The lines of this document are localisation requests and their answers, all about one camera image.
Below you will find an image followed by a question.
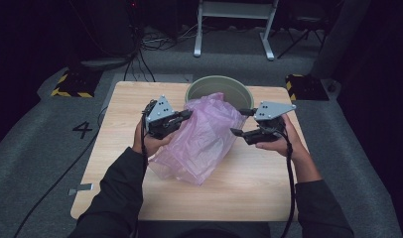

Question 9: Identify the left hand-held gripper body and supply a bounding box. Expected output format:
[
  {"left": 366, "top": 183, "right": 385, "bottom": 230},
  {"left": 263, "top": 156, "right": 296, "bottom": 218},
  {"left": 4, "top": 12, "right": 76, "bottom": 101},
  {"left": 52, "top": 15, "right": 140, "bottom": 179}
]
[{"left": 141, "top": 94, "right": 184, "bottom": 140}]

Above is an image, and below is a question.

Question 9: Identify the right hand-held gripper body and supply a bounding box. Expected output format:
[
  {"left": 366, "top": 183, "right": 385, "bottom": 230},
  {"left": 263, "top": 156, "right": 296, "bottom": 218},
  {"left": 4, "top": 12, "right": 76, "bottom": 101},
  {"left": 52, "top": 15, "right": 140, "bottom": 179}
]
[{"left": 243, "top": 100, "right": 297, "bottom": 146}]

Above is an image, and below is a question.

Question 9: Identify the pink plastic bag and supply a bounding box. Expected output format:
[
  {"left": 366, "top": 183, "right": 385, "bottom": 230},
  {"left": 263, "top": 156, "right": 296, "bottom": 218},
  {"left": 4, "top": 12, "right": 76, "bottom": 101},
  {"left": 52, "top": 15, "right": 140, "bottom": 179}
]
[{"left": 148, "top": 92, "right": 249, "bottom": 186}]

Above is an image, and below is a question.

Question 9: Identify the green plastic bucket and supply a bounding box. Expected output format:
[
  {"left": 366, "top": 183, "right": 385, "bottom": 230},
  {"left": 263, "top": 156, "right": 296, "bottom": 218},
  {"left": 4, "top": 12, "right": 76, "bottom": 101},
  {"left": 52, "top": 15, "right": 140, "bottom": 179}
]
[{"left": 185, "top": 74, "right": 255, "bottom": 112}]

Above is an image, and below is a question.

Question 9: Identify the person's left hand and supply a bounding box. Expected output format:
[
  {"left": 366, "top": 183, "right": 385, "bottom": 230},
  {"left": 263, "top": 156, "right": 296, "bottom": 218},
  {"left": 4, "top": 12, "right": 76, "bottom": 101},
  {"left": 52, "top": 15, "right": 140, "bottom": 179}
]
[{"left": 132, "top": 118, "right": 178, "bottom": 159}]

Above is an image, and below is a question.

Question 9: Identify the person's right hand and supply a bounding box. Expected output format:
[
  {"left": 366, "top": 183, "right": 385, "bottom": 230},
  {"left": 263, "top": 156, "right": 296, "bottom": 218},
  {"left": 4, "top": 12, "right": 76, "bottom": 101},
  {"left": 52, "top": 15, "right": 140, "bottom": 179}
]
[{"left": 254, "top": 113, "right": 311, "bottom": 164}]

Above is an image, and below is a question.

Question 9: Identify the black yellow striped base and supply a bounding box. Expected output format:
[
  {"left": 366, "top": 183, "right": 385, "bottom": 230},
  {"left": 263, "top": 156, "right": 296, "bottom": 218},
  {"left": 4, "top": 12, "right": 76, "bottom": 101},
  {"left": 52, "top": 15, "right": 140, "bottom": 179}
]
[
  {"left": 51, "top": 67, "right": 103, "bottom": 99},
  {"left": 285, "top": 73, "right": 331, "bottom": 102}
]

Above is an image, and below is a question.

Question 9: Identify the black tripod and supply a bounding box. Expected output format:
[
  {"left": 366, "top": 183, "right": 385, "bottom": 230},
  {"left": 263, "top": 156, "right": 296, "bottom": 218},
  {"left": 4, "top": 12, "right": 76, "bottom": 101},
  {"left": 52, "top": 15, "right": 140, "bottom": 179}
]
[{"left": 277, "top": 16, "right": 327, "bottom": 60}]

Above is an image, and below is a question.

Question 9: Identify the grey curtain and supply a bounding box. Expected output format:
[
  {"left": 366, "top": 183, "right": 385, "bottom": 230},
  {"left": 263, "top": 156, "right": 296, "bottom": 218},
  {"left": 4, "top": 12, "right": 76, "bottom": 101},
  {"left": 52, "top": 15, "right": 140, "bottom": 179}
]
[{"left": 310, "top": 0, "right": 372, "bottom": 80}]

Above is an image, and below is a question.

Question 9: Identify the grey tape strip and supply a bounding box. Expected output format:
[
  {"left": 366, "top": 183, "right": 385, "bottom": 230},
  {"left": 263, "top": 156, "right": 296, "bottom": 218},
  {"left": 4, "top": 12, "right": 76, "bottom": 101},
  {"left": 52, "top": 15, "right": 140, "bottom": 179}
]
[{"left": 67, "top": 182, "right": 94, "bottom": 196}]

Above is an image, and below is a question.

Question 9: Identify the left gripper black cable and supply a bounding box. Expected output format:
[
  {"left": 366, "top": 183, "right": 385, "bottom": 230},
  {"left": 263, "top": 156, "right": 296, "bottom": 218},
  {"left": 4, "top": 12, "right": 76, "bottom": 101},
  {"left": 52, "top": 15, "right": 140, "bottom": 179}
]
[{"left": 139, "top": 105, "right": 150, "bottom": 177}]

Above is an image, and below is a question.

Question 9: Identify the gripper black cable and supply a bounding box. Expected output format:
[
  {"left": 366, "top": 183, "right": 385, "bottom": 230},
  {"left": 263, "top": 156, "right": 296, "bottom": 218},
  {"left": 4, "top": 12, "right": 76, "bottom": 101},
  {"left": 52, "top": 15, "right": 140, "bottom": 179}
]
[
  {"left": 139, "top": 105, "right": 150, "bottom": 177},
  {"left": 278, "top": 127, "right": 298, "bottom": 238}
]

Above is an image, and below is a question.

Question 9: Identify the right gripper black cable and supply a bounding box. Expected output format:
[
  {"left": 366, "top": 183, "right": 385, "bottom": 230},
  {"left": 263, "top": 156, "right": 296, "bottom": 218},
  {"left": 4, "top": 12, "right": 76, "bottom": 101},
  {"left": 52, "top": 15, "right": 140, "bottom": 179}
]
[{"left": 278, "top": 127, "right": 298, "bottom": 238}]

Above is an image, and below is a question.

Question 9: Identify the bundle of black cables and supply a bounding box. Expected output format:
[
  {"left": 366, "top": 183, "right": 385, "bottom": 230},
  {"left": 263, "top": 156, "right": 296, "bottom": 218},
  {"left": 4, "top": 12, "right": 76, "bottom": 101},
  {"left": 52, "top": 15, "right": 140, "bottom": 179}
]
[{"left": 123, "top": 0, "right": 199, "bottom": 83}]

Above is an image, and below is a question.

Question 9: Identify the white metal stand frame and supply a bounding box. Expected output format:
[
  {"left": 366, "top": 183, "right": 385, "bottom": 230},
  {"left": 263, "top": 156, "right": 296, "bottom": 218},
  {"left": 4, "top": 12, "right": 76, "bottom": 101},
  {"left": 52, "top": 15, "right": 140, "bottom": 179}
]
[{"left": 193, "top": 0, "right": 279, "bottom": 61}]

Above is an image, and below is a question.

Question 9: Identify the long black floor cable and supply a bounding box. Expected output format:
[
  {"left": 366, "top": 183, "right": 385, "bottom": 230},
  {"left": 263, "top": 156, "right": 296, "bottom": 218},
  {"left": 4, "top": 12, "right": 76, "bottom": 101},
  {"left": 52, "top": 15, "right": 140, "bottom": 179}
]
[{"left": 12, "top": 105, "right": 108, "bottom": 238}]

